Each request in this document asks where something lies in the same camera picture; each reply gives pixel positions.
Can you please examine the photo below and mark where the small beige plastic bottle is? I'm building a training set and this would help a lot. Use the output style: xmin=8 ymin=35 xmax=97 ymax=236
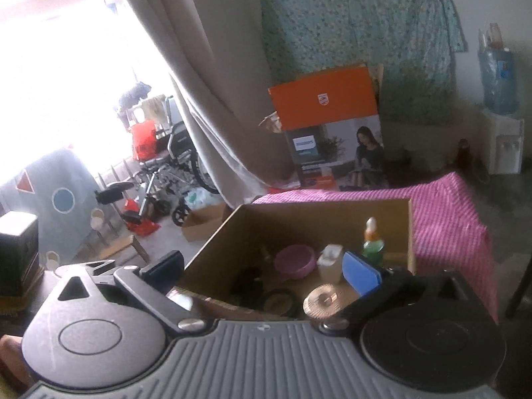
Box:
xmin=317 ymin=244 xmax=346 ymax=284

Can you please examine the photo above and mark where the wooden low stool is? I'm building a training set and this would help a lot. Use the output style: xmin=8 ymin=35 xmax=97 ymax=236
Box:
xmin=93 ymin=235 xmax=150 ymax=263

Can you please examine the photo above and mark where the black furniture leg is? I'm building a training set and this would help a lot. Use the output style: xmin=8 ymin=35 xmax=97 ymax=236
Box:
xmin=504 ymin=264 xmax=532 ymax=321

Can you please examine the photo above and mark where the black padded seat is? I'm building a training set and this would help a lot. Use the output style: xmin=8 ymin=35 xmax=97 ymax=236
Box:
xmin=95 ymin=181 xmax=136 ymax=205

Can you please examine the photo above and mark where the person's left forearm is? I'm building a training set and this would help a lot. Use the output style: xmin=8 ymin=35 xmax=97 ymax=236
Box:
xmin=0 ymin=334 xmax=34 ymax=387

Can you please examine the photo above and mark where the teal floral cloth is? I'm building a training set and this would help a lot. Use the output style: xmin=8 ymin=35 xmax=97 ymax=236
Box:
xmin=255 ymin=0 xmax=466 ymax=125

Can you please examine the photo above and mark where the red bag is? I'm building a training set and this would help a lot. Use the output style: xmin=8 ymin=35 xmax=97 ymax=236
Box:
xmin=131 ymin=120 xmax=158 ymax=161

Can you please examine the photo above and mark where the pink plastic bowl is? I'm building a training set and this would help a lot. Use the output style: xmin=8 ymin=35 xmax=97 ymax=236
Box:
xmin=273 ymin=244 xmax=317 ymax=280

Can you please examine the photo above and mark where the red plastic object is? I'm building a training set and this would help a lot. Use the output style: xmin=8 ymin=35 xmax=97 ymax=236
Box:
xmin=122 ymin=199 xmax=162 ymax=233

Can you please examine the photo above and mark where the black tape roll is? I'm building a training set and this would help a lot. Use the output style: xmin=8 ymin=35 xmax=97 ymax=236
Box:
xmin=258 ymin=288 xmax=298 ymax=317

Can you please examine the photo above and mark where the orange printed carton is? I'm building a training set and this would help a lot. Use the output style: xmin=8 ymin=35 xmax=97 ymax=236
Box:
xmin=267 ymin=64 xmax=389 ymax=192

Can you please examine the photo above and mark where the dark hanging cloth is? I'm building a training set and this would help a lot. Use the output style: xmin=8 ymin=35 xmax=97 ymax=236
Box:
xmin=116 ymin=81 xmax=152 ymax=113

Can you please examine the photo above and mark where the blue water bottle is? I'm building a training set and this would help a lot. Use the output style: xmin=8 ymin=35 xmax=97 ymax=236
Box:
xmin=477 ymin=23 xmax=520 ymax=116

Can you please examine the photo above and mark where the pale plastic bag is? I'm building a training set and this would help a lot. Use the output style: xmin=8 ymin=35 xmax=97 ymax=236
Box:
xmin=185 ymin=187 xmax=223 ymax=210

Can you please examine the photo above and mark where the green bottle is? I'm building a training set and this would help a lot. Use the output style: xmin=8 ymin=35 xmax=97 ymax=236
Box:
xmin=361 ymin=217 xmax=385 ymax=266

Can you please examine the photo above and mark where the copper metal disc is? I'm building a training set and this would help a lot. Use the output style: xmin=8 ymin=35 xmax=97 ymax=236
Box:
xmin=303 ymin=283 xmax=345 ymax=321

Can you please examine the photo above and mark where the wheelchair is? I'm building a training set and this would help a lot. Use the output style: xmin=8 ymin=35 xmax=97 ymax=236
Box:
xmin=133 ymin=93 xmax=225 ymax=227

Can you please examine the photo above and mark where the beige curtain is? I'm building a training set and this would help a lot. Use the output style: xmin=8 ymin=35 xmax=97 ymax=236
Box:
xmin=104 ymin=0 xmax=300 ymax=208

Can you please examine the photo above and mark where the pink checked cloth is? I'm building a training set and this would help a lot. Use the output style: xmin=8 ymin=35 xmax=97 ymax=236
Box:
xmin=251 ymin=171 xmax=499 ymax=325

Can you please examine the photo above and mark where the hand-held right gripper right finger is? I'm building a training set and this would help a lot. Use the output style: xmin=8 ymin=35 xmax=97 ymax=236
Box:
xmin=319 ymin=250 xmax=478 ymax=334

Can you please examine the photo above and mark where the small flat cardboard box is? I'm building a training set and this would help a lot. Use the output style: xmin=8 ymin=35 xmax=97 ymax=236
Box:
xmin=182 ymin=203 xmax=234 ymax=242

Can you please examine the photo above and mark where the grey blanket with shapes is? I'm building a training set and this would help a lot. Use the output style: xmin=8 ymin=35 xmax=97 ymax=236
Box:
xmin=0 ymin=147 xmax=106 ymax=273

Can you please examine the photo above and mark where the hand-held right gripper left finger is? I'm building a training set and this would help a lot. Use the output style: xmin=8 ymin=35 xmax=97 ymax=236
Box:
xmin=54 ymin=250 xmax=207 ymax=333

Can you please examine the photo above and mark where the white water dispenser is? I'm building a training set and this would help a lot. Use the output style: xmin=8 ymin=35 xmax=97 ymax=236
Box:
xmin=480 ymin=108 xmax=525 ymax=175

